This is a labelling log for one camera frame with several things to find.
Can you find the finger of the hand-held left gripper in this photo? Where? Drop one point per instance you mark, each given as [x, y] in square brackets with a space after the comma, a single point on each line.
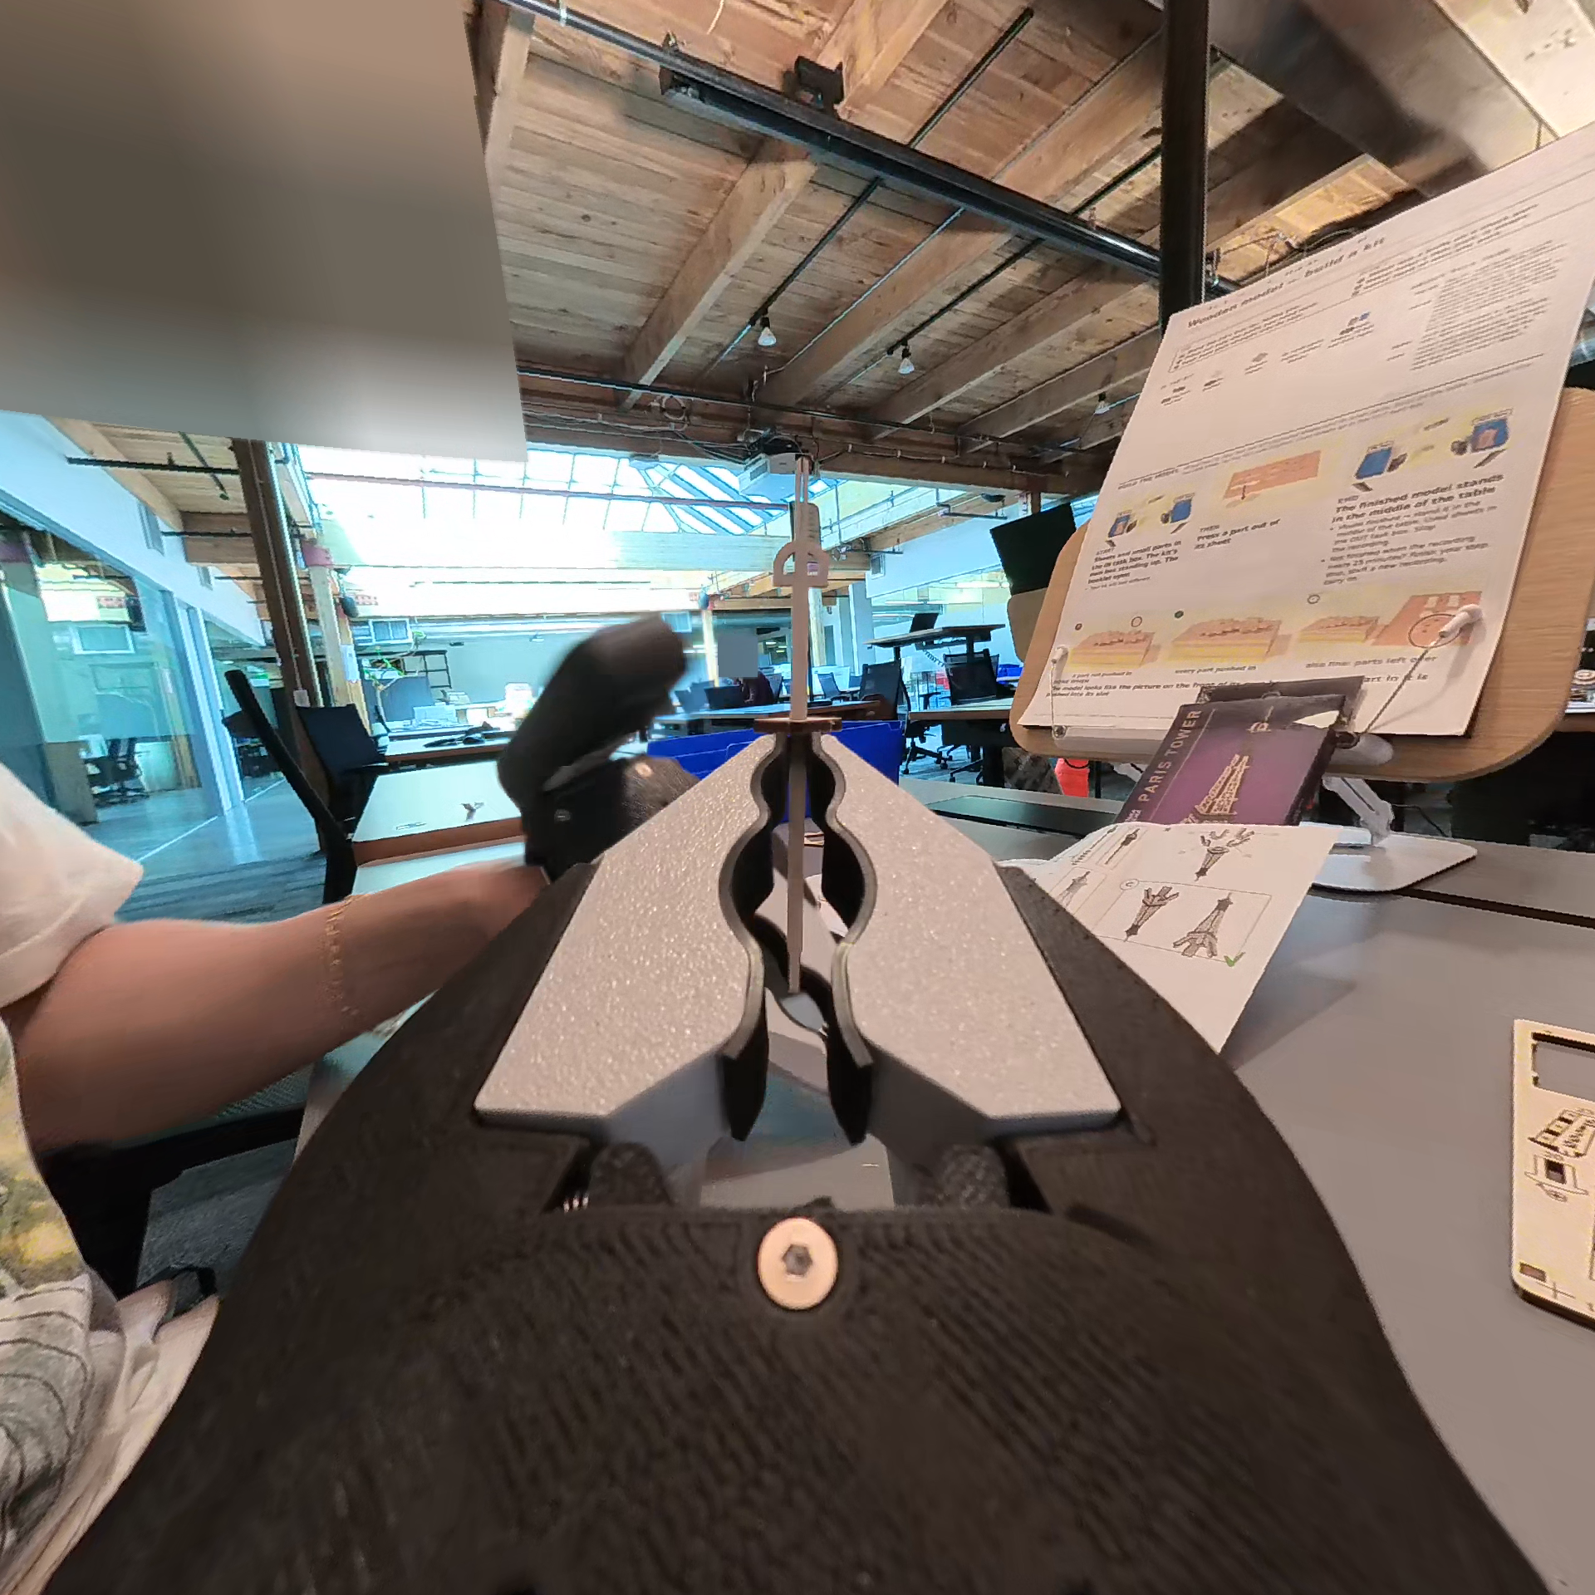
[796, 1028]

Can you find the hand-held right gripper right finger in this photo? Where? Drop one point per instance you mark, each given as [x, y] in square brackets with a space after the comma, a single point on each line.
[972, 997]

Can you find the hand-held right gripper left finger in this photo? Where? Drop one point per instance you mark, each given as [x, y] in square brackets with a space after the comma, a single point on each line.
[622, 997]

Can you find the wooden tower spire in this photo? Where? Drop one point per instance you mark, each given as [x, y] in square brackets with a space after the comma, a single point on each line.
[796, 622]

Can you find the person's left forearm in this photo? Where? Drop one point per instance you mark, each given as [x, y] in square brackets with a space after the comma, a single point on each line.
[173, 1009]

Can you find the grey desk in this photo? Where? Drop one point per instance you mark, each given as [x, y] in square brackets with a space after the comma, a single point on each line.
[1370, 1120]

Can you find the task instruction sheet on stand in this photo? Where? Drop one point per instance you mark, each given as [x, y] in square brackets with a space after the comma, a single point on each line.
[1544, 673]

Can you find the person's left hand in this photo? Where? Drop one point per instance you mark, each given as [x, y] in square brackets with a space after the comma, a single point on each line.
[460, 909]

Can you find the instruction booklet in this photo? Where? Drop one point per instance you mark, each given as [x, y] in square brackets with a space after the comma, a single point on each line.
[1196, 909]

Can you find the orange traffic cone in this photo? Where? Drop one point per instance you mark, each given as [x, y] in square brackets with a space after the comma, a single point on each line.
[1073, 774]

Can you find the blue plastic bin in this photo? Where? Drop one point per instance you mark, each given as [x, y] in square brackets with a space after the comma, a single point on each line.
[872, 753]

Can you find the black office chair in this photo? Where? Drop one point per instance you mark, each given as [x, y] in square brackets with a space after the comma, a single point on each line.
[324, 759]

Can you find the ceiling projector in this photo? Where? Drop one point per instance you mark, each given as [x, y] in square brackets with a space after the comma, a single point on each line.
[778, 455]

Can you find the purple model kit box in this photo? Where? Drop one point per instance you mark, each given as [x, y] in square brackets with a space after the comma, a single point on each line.
[1245, 773]

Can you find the white board stand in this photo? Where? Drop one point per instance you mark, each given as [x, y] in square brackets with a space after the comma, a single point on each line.
[1395, 847]

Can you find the black monitor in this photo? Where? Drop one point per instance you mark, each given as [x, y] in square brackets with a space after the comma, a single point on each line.
[1034, 548]

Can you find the large wooden parts sheet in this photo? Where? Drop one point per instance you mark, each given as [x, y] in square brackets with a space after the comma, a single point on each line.
[1557, 1171]

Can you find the printed instruction sheet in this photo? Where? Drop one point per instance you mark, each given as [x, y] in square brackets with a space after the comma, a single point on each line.
[1345, 498]

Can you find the person's printed t-shirt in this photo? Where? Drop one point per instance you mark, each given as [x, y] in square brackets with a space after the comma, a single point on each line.
[49, 1308]

